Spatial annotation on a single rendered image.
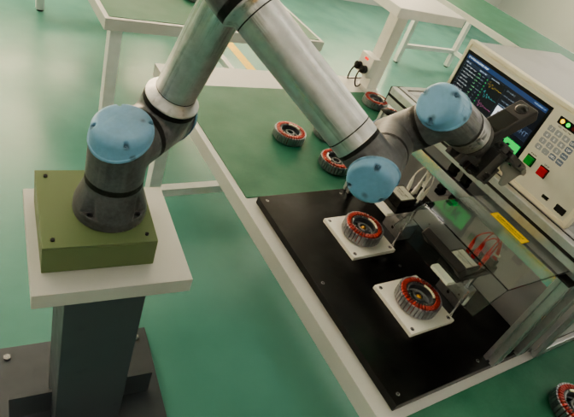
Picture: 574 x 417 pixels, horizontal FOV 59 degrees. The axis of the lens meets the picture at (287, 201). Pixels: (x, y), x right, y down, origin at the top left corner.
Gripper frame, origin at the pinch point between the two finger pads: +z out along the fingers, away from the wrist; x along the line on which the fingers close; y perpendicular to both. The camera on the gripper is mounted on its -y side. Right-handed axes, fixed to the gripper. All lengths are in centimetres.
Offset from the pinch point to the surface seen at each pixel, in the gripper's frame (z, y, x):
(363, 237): 7.4, 37.7, -16.8
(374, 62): 65, 2, -104
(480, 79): 3.5, -9.4, -21.4
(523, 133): 5.2, -5.8, -5.0
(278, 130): 12, 39, -70
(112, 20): -16, 56, -154
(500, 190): 7.7, 6.3, -0.3
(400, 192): 12.5, 23.6, -21.0
